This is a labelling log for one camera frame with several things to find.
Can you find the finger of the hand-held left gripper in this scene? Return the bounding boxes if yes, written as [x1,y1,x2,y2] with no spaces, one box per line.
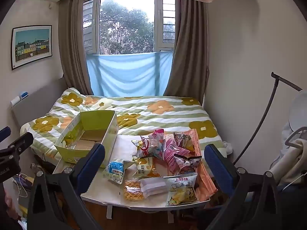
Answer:
[0,126,11,143]
[0,132,34,158]

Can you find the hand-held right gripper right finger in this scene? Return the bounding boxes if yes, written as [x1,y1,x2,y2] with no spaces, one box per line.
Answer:
[204,144,282,230]

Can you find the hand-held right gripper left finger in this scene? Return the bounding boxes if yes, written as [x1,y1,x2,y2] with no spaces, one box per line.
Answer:
[27,144,106,230]

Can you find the blue white snack packet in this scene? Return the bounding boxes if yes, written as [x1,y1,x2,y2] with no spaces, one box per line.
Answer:
[103,159,125,185]

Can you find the dark purple snack bag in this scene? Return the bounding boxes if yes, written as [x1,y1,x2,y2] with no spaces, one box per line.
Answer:
[173,154,202,176]

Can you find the green cardboard box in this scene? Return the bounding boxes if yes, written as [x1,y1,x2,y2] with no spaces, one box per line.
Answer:
[54,110,119,168]

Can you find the green label snack bag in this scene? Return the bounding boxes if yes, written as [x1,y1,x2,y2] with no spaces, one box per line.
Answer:
[164,172,200,207]

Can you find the red white shrimp snack bag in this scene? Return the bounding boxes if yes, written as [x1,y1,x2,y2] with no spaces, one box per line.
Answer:
[131,134,166,160]

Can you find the pale lavender snack packet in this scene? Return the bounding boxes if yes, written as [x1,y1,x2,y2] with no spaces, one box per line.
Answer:
[139,177,168,198]

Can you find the orange plastic bag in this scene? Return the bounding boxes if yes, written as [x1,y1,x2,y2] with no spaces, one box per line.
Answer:
[153,128,218,202]

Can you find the brown white snack bag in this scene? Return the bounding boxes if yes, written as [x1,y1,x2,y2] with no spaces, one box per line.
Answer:
[173,132,196,154]

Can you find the blue and white small device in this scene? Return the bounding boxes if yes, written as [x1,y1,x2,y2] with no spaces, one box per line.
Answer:
[11,91,29,106]

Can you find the grey headboard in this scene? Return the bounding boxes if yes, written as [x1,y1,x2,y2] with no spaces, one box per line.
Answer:
[11,77,68,130]

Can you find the pink snack packet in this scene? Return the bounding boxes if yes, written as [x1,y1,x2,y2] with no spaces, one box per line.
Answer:
[164,134,186,176]

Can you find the waffle snack packet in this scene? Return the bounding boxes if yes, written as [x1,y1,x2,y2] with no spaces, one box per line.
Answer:
[123,179,146,201]

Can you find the yellow snack packet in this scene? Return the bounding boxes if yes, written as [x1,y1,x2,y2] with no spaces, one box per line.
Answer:
[133,156,155,178]

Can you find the cream clothing pile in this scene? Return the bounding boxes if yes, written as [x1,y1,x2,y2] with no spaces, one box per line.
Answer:
[270,134,307,187]

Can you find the floral striped blanket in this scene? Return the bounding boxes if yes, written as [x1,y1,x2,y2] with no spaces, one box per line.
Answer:
[20,87,227,160]

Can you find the black curved floor lamp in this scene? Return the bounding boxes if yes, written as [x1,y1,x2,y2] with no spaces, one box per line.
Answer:
[234,71,303,166]

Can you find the light blue cloth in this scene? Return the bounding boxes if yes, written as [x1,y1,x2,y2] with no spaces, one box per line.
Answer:
[86,50,173,98]

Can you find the brown curtain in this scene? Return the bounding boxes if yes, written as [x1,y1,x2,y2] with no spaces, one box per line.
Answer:
[163,0,209,99]
[58,0,99,95]

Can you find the window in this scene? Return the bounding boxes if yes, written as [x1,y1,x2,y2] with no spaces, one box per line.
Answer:
[83,0,177,55]

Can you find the framed wall picture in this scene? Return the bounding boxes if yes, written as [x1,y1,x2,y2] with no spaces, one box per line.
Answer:
[11,25,53,71]

